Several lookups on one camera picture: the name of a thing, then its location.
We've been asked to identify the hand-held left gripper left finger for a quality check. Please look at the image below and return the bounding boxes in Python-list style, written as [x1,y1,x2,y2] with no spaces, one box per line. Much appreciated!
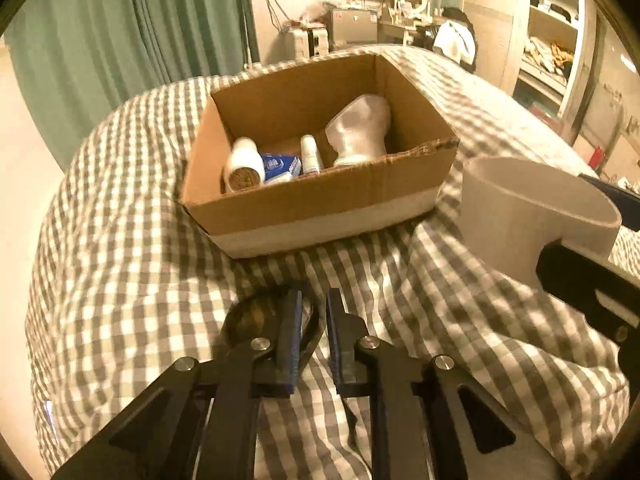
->
[50,287,305,480]

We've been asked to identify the grey checked blanket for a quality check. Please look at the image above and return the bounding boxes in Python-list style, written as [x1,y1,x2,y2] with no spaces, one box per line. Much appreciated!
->
[25,44,640,480]

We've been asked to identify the white shelf unit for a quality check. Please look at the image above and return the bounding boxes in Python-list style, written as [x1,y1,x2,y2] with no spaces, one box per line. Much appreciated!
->
[500,0,601,133]

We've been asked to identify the wide green curtain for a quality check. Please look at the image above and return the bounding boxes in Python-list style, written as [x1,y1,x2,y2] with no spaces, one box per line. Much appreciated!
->
[2,0,151,171]

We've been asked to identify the white dressing desk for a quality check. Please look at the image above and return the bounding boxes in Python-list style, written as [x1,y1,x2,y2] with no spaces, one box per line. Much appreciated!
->
[377,15,436,46]

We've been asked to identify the white suitcase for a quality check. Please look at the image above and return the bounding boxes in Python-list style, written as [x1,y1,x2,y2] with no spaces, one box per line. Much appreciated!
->
[291,27,331,61]

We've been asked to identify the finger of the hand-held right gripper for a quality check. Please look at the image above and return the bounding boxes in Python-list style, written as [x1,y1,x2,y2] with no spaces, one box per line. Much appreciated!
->
[579,174,640,233]
[535,241,640,356]

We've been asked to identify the clear plastic bag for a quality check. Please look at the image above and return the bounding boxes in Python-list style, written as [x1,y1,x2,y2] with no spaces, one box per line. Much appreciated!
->
[300,0,333,23]

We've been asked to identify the cardboard box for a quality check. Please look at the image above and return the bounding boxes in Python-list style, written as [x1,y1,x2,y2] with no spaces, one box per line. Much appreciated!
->
[180,52,461,260]

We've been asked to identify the black handled scissors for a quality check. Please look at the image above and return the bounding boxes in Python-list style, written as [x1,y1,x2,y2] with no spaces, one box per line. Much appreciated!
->
[220,282,361,453]

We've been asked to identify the white round cup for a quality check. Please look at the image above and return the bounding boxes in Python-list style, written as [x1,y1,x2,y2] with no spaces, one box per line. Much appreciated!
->
[457,156,622,291]

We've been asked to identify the hanging wall cables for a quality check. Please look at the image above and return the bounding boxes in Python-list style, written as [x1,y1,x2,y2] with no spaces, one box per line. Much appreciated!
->
[262,0,292,28]

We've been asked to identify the small white spray bottle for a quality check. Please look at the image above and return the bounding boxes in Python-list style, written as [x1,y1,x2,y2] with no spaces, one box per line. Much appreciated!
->
[300,135,322,176]

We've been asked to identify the black chair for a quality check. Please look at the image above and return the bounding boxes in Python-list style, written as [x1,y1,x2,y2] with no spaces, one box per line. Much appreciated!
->
[415,25,478,73]

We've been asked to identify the blue and white small box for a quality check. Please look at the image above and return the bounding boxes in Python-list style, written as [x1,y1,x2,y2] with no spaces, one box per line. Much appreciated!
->
[259,152,302,184]

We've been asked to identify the white towel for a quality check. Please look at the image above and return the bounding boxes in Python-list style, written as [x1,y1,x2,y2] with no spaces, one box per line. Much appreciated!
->
[432,21,477,58]

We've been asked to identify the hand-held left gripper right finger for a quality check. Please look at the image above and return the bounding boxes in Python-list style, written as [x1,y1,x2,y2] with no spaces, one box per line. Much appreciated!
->
[326,287,571,480]

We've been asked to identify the white plastic bottle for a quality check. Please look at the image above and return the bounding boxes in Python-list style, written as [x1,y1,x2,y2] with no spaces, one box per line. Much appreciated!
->
[222,137,267,194]

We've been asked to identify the small silver fridge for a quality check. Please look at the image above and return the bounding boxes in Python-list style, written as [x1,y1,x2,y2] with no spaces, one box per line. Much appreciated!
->
[331,7,379,51]

